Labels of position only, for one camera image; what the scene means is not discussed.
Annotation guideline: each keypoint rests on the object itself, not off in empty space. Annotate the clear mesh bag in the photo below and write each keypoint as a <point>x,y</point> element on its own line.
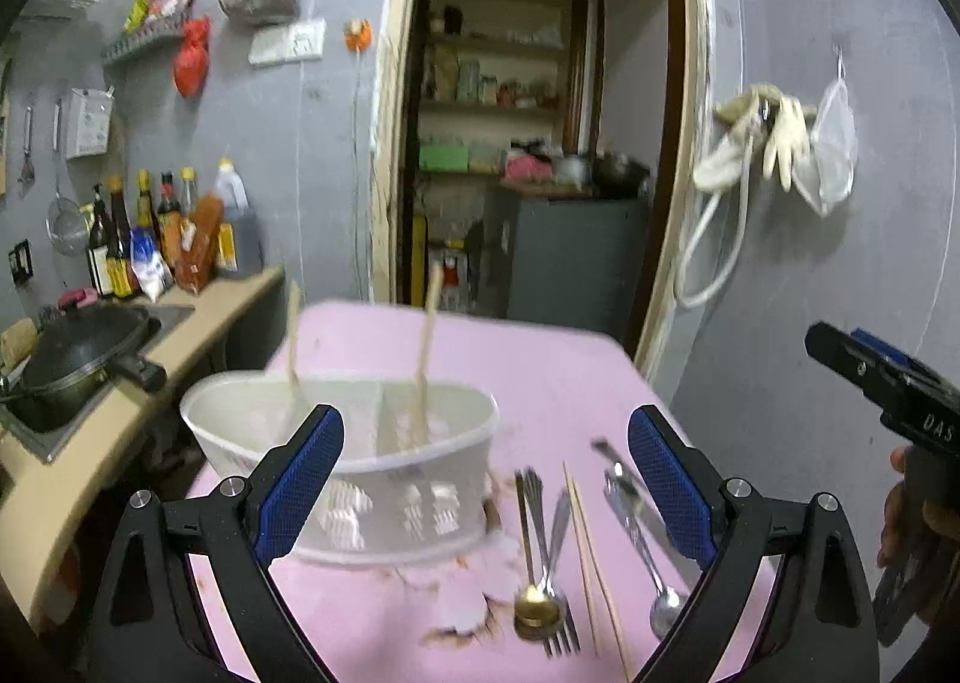
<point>832,143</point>

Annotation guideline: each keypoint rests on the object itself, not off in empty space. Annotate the white wall socket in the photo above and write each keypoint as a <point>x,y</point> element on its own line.
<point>289,43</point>

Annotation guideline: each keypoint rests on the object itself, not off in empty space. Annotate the yellow snack packet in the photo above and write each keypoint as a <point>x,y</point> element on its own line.
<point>139,8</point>

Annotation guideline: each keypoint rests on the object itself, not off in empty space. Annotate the orange wall hook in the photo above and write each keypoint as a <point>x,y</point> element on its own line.
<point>358,35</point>

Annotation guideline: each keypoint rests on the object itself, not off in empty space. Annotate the pink folded cloth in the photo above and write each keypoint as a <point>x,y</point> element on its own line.
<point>529,169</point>

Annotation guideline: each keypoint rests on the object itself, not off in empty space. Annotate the stainless steel sink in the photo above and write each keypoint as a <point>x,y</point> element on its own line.
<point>169,319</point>

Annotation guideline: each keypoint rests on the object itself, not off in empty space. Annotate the wooden shelf unit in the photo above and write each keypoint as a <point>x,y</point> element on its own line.
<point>495,45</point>

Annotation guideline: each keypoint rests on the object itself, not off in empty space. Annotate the stainless steel knife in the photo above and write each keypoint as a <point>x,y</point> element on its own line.
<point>619,462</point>

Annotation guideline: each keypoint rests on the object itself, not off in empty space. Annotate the white hanging box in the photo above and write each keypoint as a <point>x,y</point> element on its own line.
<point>88,124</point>

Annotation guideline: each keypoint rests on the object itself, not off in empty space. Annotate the grey cabinet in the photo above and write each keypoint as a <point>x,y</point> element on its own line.
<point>570,255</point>

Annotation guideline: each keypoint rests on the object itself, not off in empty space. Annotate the blue white seasoning packet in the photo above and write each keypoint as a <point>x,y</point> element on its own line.
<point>150,267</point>

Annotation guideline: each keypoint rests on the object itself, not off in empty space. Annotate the metal mesh strainer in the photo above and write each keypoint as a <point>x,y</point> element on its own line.
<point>66,229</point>

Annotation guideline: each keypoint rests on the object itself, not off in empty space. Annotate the metal wall rack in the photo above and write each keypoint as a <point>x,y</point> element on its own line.
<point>142,45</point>

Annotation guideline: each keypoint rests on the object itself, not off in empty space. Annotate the yellow roll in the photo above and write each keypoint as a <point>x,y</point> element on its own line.
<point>418,255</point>

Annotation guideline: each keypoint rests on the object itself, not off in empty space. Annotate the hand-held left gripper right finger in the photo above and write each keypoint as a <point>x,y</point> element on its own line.
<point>667,495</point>

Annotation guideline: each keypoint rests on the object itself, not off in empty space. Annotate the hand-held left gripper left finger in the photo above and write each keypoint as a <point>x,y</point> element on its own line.
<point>300,488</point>

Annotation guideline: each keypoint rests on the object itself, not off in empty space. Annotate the beige kitchen counter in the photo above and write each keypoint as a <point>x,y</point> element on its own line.
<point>217,315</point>

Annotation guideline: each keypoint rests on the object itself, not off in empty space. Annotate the large cooking oil jug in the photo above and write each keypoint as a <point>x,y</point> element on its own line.
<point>236,218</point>

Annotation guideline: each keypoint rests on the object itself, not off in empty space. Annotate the dark soy sauce bottle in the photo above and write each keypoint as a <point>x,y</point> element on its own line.
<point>121,248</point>
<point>146,210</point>

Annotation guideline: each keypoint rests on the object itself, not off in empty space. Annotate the white red rice bag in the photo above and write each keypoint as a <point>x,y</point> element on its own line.
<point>453,278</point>

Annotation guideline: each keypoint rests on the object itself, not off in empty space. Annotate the green box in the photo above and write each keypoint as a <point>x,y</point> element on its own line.
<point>444,155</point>

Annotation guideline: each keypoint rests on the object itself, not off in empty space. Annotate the red-capped sauce bottle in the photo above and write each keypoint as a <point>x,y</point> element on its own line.
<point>169,210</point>

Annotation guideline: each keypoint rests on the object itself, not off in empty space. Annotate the stainless steel spoon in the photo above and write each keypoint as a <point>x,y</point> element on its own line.
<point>664,612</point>

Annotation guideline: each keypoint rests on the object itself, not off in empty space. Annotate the black wok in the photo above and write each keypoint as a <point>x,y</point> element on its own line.
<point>75,353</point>

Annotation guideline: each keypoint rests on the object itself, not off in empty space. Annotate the red plastic bag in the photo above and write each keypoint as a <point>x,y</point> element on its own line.
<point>192,60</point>

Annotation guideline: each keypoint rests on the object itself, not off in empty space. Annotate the black cooking pot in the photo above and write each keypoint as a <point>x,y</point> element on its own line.
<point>619,174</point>

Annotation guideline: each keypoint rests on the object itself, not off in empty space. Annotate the green sauce bottle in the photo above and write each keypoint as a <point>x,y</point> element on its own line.
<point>99,255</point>

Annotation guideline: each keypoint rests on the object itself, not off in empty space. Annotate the black wall socket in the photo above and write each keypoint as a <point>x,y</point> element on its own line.
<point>21,261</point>

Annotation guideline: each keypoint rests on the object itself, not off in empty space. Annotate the cream rubber glove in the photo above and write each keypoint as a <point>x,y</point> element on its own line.
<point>724,161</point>
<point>787,135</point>

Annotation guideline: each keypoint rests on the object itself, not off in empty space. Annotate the pale green canister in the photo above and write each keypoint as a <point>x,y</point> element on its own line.
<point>469,81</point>

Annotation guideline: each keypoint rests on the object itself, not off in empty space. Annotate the person's right hand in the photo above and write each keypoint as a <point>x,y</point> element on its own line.
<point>892,525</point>

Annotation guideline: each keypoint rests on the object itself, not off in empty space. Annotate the hanging metal peeler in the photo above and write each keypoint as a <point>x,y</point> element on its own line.
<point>27,158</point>

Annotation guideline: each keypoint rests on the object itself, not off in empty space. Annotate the wooden door frame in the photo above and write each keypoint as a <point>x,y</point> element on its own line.
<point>386,128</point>

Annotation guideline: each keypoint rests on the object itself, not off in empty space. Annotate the pink cloth on counter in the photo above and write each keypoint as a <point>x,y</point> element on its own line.
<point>79,298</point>

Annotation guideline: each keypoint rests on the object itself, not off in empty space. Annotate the wooden chopstick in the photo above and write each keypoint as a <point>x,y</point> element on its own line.
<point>581,555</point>
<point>600,578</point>
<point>426,353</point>
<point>293,338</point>

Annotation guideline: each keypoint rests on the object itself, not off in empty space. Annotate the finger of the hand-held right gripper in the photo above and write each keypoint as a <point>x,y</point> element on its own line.
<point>885,347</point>
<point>847,357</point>

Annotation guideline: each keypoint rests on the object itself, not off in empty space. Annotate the white plastic utensil basket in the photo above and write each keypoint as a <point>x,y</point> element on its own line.
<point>465,443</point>

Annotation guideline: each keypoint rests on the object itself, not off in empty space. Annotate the yellow-capped sauce bottle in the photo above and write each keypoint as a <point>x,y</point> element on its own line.
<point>187,191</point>

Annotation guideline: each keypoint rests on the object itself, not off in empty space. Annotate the steel pot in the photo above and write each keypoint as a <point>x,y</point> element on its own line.
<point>574,169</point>

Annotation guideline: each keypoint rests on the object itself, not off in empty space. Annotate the orange brown packet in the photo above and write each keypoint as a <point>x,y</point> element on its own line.
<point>199,240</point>

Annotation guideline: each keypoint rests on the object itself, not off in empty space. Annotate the gold metal spoon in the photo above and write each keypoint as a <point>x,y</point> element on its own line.
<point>536,612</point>

